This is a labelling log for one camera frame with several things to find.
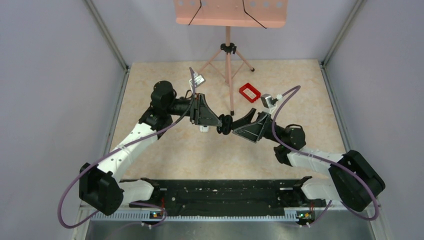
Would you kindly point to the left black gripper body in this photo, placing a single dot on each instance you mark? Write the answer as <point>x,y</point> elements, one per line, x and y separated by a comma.
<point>196,108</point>

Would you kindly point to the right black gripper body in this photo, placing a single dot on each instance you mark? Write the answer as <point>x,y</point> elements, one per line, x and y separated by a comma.
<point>265,129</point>

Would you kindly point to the white earbud charging case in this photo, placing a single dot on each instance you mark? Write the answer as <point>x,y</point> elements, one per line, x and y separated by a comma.
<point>204,129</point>

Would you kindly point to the black oval case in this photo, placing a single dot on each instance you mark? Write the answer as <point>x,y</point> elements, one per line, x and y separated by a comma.
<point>226,127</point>

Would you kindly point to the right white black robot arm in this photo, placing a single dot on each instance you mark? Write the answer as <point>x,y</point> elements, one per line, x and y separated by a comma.
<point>350,180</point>

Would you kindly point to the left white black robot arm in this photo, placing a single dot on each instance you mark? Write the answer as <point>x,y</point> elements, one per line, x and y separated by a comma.
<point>99,182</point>

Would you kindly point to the red plastic tray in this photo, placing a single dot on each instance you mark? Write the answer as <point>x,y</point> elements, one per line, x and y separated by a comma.
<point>249,92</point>

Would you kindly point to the pink music stand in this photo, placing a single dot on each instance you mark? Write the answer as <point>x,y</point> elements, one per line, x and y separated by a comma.
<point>266,14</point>

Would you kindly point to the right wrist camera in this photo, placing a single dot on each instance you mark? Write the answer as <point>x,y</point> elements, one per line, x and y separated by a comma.
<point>268,101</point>

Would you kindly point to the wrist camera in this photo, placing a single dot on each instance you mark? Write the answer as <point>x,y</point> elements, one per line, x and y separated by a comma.
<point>268,101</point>
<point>198,80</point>

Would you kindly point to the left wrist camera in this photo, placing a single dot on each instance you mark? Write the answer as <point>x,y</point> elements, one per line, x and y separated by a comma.
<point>198,80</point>

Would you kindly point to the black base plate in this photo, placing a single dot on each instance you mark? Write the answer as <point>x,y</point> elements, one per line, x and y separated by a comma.
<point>230,198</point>

